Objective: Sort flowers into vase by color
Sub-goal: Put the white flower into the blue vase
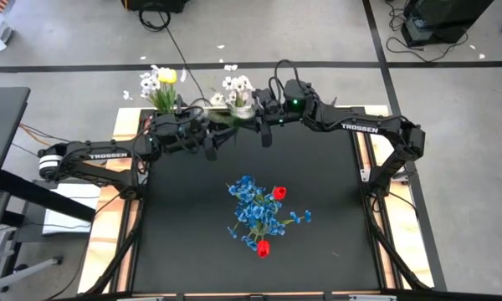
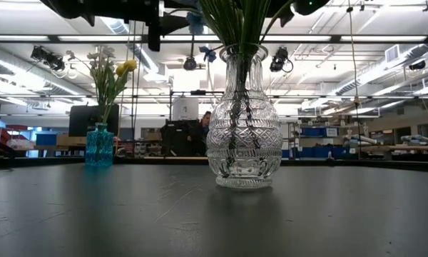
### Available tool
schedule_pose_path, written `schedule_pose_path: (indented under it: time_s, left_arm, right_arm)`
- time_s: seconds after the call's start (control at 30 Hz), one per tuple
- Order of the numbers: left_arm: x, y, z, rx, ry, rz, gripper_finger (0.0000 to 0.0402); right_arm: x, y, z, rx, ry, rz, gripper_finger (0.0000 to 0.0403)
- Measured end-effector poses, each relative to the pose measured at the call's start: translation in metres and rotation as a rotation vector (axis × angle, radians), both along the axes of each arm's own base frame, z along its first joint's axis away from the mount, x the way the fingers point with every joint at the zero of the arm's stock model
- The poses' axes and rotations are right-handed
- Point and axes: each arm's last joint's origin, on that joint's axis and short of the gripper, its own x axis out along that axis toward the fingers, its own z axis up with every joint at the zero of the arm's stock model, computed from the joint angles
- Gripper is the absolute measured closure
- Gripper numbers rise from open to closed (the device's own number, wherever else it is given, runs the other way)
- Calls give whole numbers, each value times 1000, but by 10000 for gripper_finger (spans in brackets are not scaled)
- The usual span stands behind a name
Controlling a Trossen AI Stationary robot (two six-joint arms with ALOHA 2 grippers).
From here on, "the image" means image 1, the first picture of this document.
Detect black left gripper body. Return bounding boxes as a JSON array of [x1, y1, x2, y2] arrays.
[[152, 113, 213, 151]]

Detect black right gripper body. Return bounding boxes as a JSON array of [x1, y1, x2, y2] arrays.
[[254, 99, 319, 125]]

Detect white artificial flower bunch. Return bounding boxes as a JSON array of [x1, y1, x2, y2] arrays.
[[121, 64, 189, 115], [208, 63, 256, 126]]

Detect blue artificial flower bunch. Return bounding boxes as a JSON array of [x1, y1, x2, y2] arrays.
[[226, 174, 313, 252]]

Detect wooden table board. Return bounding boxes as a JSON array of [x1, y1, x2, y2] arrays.
[[77, 104, 436, 296]]

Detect black equipment box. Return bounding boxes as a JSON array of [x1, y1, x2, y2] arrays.
[[122, 0, 190, 13]]

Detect white flat box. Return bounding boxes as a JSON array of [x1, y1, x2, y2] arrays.
[[41, 182, 102, 236]]

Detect black desk foot beam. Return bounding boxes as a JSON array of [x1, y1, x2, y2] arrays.
[[0, 169, 97, 223]]

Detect small black floor box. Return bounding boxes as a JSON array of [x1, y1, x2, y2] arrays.
[[400, 16, 428, 48]]

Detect black desk top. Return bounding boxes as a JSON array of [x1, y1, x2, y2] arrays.
[[0, 86, 32, 194]]

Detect black computer tower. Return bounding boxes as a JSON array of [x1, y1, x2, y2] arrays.
[[403, 0, 495, 43]]

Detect grey stand legs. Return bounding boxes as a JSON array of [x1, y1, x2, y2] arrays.
[[0, 225, 64, 301]]

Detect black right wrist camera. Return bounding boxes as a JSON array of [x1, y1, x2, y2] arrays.
[[283, 78, 315, 113]]

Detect black coiled floor cable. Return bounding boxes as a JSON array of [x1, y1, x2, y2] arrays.
[[137, 2, 213, 108]]

